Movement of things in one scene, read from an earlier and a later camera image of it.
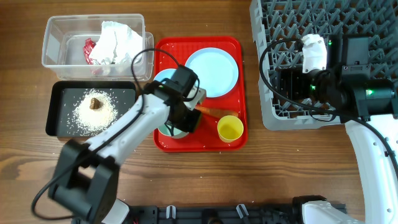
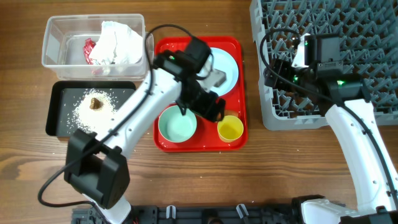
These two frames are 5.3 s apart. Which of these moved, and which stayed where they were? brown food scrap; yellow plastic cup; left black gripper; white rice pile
Moved: left black gripper
Stayed: yellow plastic cup; brown food scrap; white rice pile
